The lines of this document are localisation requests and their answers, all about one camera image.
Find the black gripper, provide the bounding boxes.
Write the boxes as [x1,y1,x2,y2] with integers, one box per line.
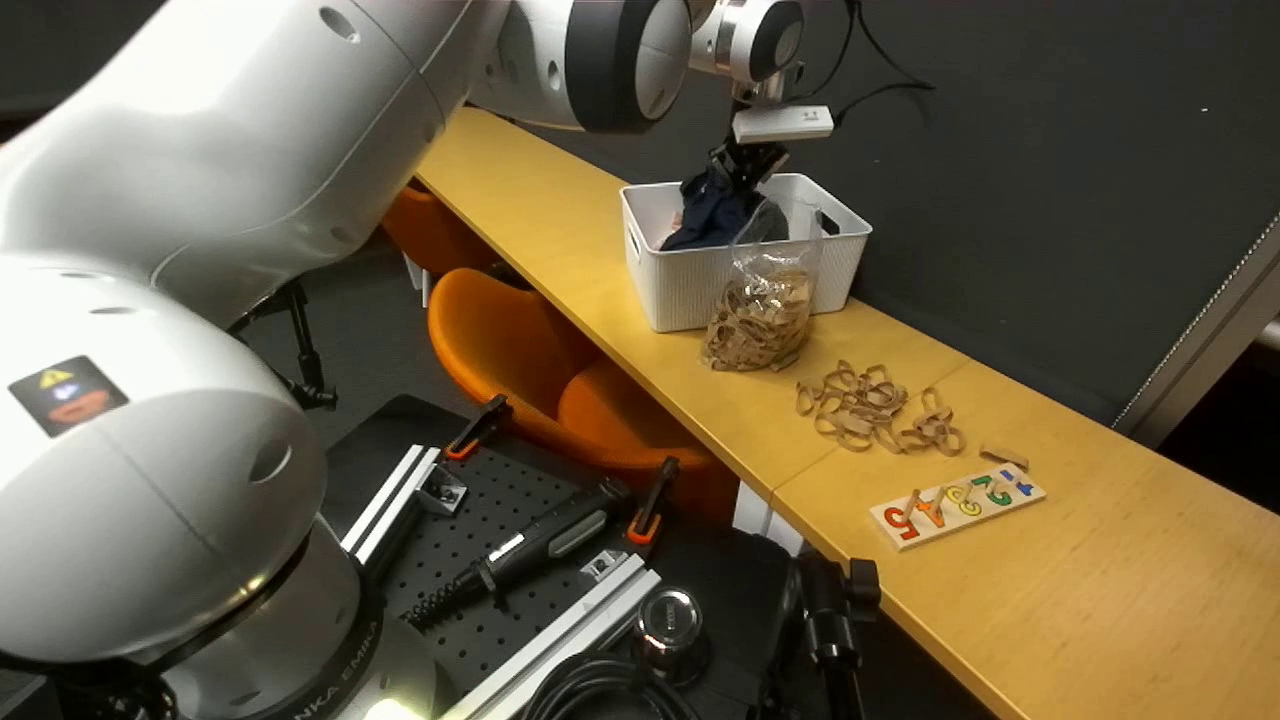
[687,137,790,205]

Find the navy blue t-shirt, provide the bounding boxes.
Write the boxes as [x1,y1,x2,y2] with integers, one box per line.
[659,168,771,252]

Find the white plastic storage container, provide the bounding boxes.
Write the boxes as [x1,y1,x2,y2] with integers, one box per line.
[614,168,874,337]

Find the orange chair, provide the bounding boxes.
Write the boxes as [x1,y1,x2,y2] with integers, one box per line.
[425,262,739,529]
[380,178,499,276]

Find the clear bag of nuts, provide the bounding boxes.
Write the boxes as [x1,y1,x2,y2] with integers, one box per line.
[699,247,819,374]

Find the loose rubber band pile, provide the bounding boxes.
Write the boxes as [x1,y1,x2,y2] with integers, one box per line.
[790,356,969,458]

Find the orange black clamp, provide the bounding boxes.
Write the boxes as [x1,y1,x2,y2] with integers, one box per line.
[621,450,678,552]
[438,391,516,473]

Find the black perforated base board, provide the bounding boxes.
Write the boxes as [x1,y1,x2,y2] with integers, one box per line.
[317,391,805,720]

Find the round metal cup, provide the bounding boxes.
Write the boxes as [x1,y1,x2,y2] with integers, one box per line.
[634,587,712,660]

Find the black tripod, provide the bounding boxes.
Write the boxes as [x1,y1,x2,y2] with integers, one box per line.
[755,542,885,720]

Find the black stand leg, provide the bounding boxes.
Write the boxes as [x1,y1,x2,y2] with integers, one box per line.
[273,276,340,410]

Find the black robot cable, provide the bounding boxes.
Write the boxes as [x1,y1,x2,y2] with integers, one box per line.
[797,0,941,132]

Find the black handle tool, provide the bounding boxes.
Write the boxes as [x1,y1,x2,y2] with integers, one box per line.
[404,489,633,630]

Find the grey metal window frame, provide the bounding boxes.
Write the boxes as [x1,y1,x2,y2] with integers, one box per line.
[1112,215,1280,450]

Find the aluminium rail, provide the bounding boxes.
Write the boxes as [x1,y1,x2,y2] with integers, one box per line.
[337,439,470,558]
[444,552,664,720]

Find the black coiled cable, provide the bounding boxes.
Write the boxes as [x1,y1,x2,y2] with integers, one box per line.
[523,650,699,720]

